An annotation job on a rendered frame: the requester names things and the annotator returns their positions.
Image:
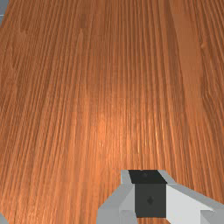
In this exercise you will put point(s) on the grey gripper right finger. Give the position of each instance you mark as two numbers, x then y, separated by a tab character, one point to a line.
180	204

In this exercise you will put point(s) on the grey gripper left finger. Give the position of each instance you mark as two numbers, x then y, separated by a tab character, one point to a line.
125	201

